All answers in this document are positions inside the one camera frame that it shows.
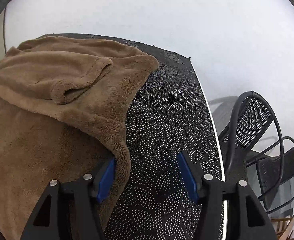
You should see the brown fleece garment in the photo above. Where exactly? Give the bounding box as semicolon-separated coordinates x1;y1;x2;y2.
0;36;159;239

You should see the wooden chair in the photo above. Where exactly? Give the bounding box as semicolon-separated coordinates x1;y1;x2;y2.
270;215;294;240

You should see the black mesh chair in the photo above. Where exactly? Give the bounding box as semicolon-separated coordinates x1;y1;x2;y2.
218;91;284;201

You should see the black floral table cloth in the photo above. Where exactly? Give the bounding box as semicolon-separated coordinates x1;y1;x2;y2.
36;32;225;240

